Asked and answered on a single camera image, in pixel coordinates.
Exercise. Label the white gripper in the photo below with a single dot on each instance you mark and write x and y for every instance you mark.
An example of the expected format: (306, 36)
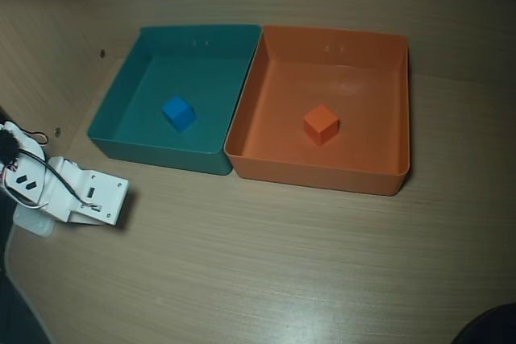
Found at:
(69, 186)

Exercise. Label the blue cube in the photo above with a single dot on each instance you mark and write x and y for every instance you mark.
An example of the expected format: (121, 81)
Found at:
(179, 114)

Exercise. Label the orange cube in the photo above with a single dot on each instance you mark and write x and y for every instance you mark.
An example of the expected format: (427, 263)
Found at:
(320, 124)

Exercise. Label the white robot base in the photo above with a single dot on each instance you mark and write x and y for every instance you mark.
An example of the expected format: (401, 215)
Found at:
(34, 225)

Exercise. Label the teal plastic box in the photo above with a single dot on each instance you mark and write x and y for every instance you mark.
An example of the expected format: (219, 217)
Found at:
(161, 154)

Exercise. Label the orange plastic box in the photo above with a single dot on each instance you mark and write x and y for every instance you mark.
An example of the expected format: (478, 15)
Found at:
(314, 175)

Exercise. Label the dark round object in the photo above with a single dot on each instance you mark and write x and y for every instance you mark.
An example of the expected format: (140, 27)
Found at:
(493, 328)

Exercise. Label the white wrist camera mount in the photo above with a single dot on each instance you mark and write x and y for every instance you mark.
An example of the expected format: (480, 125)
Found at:
(106, 195)

